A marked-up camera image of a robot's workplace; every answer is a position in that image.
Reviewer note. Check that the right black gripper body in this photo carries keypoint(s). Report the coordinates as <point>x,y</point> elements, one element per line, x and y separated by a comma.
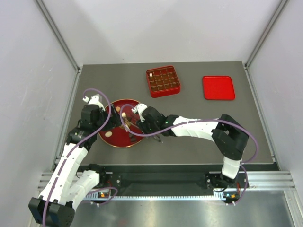
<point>147,128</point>

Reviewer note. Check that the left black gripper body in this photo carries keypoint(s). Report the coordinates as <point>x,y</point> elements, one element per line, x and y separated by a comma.
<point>103,115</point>

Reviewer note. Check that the round dark red plate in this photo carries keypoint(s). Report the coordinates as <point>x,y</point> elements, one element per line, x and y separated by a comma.
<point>120,138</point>

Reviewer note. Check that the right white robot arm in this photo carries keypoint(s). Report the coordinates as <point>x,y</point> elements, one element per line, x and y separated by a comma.
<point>225,132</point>

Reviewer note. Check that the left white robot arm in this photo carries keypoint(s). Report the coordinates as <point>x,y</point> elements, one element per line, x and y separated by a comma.
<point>57,203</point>

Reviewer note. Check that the oval white chocolate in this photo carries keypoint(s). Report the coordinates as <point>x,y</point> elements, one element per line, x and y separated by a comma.
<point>108,134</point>

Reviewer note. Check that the red chocolate box with tray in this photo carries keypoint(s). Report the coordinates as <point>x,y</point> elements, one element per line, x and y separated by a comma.
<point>164,82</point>

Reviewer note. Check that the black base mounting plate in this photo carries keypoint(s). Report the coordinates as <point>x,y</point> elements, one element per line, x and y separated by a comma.
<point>167,183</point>

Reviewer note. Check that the red box lid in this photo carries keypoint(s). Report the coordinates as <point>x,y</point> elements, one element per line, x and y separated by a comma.
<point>218,88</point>

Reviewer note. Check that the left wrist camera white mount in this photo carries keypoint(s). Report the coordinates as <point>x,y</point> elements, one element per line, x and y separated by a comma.
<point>94,100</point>

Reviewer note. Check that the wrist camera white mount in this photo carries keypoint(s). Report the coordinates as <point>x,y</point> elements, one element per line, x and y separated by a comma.
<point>138,109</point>
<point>94,100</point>

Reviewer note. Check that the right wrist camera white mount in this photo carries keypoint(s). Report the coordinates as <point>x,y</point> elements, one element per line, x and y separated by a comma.
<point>138,109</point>

